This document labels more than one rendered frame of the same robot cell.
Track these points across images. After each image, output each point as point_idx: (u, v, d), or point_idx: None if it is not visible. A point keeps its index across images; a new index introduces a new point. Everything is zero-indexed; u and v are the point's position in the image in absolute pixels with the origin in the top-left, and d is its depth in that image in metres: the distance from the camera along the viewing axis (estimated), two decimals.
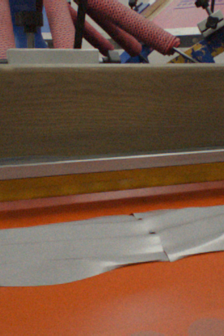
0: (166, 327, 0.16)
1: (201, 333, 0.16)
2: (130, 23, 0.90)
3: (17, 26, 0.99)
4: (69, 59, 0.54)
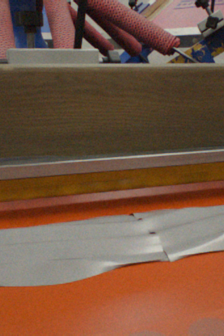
0: (166, 327, 0.16)
1: (201, 333, 0.16)
2: (130, 23, 0.90)
3: (17, 26, 0.99)
4: (69, 59, 0.54)
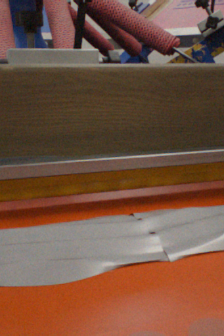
0: (166, 327, 0.16)
1: (201, 333, 0.16)
2: (130, 23, 0.90)
3: (17, 26, 0.99)
4: (69, 59, 0.54)
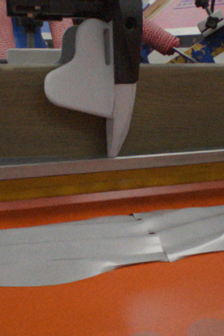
0: (165, 327, 0.16)
1: (200, 333, 0.16)
2: None
3: (17, 26, 0.99)
4: None
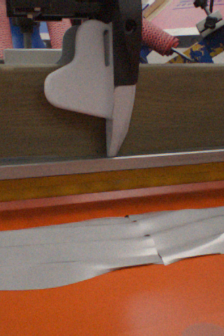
0: (158, 333, 0.16)
1: None
2: None
3: (15, 26, 0.99)
4: None
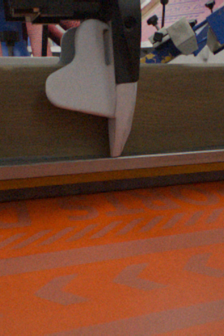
0: None
1: None
2: None
3: None
4: (37, 63, 0.77)
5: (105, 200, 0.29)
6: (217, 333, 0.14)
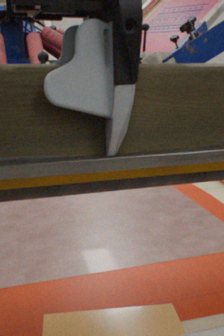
0: None
1: None
2: None
3: (11, 60, 1.44)
4: None
5: (73, 211, 0.52)
6: (102, 273, 0.37)
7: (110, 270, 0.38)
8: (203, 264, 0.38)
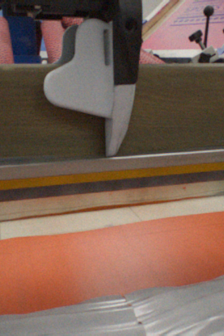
0: None
1: None
2: None
3: (18, 58, 1.04)
4: None
5: None
6: None
7: None
8: None
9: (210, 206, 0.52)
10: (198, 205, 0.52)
